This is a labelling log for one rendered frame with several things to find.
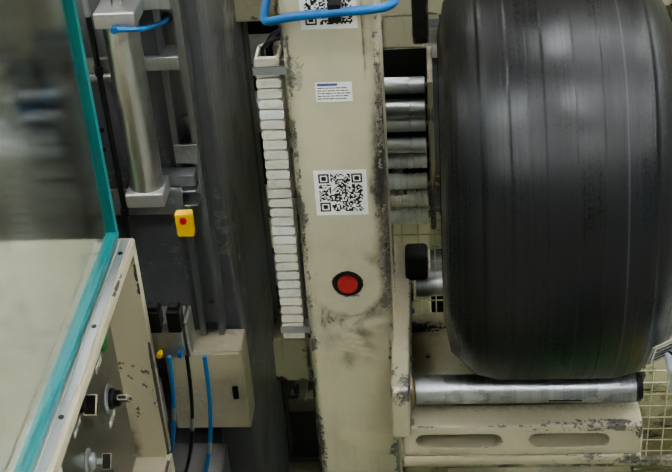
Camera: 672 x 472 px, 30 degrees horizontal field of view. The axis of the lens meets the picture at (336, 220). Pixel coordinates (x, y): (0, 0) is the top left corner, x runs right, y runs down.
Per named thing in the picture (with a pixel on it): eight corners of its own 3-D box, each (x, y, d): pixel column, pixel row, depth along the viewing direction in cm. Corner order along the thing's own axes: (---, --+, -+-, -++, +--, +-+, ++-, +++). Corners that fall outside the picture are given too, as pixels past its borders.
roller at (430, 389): (408, 385, 194) (408, 410, 191) (407, 369, 191) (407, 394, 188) (637, 382, 191) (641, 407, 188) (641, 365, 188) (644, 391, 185)
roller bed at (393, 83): (328, 232, 230) (316, 85, 214) (332, 190, 242) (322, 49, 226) (436, 229, 228) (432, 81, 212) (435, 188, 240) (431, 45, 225)
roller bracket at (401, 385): (392, 440, 189) (390, 390, 183) (396, 287, 222) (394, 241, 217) (414, 440, 188) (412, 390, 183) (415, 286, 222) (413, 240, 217)
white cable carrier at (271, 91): (283, 338, 195) (253, 58, 170) (286, 319, 199) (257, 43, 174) (311, 338, 195) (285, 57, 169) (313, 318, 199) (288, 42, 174)
